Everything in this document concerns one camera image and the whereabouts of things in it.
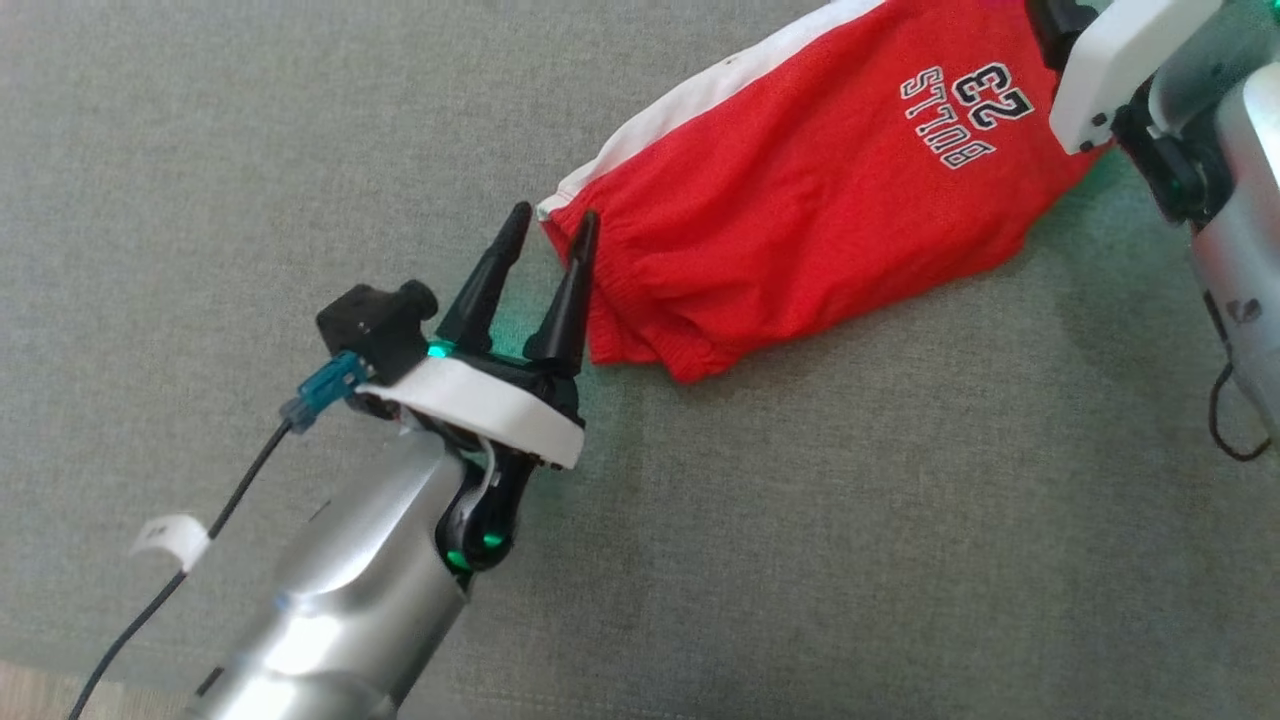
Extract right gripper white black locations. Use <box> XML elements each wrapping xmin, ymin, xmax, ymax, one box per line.
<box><xmin>1025</xmin><ymin>0</ymin><xmax>1227</xmax><ymax>157</ymax></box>

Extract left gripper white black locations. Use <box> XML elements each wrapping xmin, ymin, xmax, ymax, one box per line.
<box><xmin>355</xmin><ymin>201</ymin><xmax>601</xmax><ymax>471</ymax></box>

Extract red shorts with white stripe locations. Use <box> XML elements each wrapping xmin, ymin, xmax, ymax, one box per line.
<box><xmin>537</xmin><ymin>0</ymin><xmax>1113</xmax><ymax>385</ymax></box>

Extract large grey sofa chaise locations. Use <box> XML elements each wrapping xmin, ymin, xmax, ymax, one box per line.
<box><xmin>0</xmin><ymin>0</ymin><xmax>1280</xmax><ymax>720</ymax></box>

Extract teal left camera connector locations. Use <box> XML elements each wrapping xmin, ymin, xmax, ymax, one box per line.
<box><xmin>278</xmin><ymin>350</ymin><xmax>377</xmax><ymax>434</ymax></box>

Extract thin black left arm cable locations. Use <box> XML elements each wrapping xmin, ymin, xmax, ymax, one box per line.
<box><xmin>65</xmin><ymin>420</ymin><xmax>297</xmax><ymax>720</ymax></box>

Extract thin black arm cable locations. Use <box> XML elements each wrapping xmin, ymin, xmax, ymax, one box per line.
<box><xmin>1204</xmin><ymin>288</ymin><xmax>1277</xmax><ymax>464</ymax></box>
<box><xmin>65</xmin><ymin>420</ymin><xmax>297</xmax><ymax>720</ymax></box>

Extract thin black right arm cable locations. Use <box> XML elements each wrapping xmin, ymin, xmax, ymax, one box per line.
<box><xmin>1204</xmin><ymin>288</ymin><xmax>1277</xmax><ymax>464</ymax></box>

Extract white cable tag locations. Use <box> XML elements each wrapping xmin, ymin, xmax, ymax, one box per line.
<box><xmin>130</xmin><ymin>514</ymin><xmax>212</xmax><ymax>574</ymax></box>

